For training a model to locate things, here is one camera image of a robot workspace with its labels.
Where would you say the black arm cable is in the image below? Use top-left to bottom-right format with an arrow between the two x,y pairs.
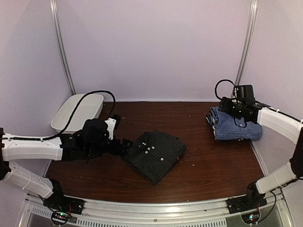
0,90 -> 116,141
214,79 -> 280,114

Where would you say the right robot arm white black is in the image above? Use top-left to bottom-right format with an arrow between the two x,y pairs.
217,85 -> 303,209

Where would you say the front aluminium rail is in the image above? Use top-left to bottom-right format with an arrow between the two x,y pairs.
23,189 -> 294,227

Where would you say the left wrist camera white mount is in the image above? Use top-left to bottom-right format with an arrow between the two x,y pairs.
105,114 -> 121,140

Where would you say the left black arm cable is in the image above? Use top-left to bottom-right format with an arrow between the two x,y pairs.
0,90 -> 116,141

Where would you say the aluminium frame post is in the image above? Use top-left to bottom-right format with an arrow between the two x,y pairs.
49,0 -> 76,95
235,0 -> 258,85

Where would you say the left aluminium frame post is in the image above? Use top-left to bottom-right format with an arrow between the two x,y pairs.
49,0 -> 76,95

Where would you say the black pinstriped long sleeve shirt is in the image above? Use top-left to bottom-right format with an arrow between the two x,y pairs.
123,131 -> 187,185

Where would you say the white plastic basin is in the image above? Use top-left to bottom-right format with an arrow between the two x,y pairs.
50,94 -> 104,134

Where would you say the left circuit board with leds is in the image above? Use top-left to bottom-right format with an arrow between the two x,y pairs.
51,211 -> 71,225

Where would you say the right circuit board with leds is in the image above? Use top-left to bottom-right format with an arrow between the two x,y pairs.
241,213 -> 260,225

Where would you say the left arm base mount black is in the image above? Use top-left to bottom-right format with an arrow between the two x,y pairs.
39,191 -> 84,215

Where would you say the blue checked shirt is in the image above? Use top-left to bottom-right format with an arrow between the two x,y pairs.
205,106 -> 262,141

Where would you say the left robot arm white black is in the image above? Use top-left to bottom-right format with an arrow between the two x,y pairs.
0,118 -> 132,210

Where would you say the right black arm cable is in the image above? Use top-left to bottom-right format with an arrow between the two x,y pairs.
214,79 -> 280,114

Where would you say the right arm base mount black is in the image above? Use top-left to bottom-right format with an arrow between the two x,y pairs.
226,184 -> 267,214

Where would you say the circuit board with leds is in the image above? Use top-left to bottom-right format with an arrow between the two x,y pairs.
241,213 -> 260,225
51,211 -> 71,225

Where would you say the right aluminium frame post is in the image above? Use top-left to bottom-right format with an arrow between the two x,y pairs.
235,0 -> 258,85

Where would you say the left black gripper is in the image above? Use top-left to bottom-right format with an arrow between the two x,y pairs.
85,135 -> 133,157

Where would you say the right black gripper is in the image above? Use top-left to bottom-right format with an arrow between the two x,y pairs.
218,97 -> 244,119

